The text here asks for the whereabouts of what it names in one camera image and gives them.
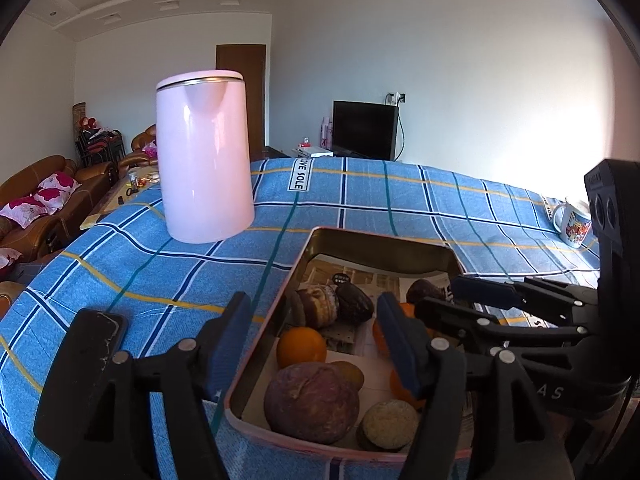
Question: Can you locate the round brown fruit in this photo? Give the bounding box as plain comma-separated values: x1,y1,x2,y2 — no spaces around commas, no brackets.
325,360,365,391

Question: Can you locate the dark brown door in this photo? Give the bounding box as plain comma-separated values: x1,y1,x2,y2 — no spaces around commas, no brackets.
216,44,267,161

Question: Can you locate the printed paper leaflet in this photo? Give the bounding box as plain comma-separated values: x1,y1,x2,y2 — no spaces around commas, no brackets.
300,255,456,361

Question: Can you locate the white printed mug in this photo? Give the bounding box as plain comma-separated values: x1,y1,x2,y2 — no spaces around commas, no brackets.
551,199,593,248

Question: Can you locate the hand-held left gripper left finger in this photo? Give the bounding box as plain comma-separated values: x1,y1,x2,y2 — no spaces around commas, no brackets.
65,291,253,480

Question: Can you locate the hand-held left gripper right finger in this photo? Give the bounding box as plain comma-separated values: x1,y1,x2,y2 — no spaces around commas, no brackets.
376,291,571,480

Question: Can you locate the black power cable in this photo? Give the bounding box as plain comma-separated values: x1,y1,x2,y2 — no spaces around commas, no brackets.
386,92,405,161

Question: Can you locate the pink electric kettle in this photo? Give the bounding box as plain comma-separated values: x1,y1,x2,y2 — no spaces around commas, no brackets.
155,70,256,245

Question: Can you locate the wooden coffee table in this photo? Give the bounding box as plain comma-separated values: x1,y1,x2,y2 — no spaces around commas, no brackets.
85,170,162,226

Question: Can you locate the blue plaid tablecloth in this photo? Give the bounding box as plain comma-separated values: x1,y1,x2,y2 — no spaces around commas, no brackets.
0,156,601,480

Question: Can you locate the black television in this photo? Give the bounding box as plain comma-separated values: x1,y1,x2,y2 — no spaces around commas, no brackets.
332,100,399,162

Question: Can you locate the orange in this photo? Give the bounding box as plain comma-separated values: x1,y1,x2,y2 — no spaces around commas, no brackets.
389,367,426,408
276,326,327,370
371,302,416,356

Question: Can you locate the brown leather sofa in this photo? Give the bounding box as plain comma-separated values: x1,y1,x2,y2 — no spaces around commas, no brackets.
0,155,121,263

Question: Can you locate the large round purple fruit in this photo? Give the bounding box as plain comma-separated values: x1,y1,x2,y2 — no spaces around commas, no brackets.
263,362,361,445

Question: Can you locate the pink tin box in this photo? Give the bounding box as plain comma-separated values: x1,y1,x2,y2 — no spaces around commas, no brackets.
223,226,476,461

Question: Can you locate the stack of red chairs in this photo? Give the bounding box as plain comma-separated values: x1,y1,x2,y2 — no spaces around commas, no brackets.
75,115,124,166

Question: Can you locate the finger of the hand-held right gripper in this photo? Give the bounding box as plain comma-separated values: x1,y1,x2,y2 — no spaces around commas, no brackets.
416,296,602,362
451,276,599,327

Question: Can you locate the black smartphone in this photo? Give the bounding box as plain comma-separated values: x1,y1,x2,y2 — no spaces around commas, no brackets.
32,308,128,458

